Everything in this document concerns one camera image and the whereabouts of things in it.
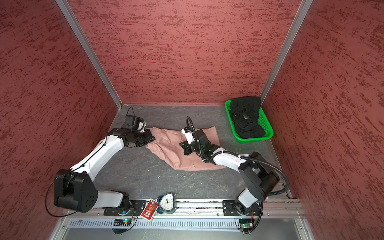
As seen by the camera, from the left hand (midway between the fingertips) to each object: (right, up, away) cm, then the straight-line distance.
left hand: (154, 141), depth 84 cm
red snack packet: (+1, -32, -12) cm, 35 cm away
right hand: (+14, -4, 0) cm, 15 cm away
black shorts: (+61, +19, +25) cm, 68 cm away
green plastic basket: (+72, +11, +20) cm, 75 cm away
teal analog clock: (+10, -29, -12) cm, 33 cm away
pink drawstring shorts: (+6, -3, +5) cm, 8 cm away
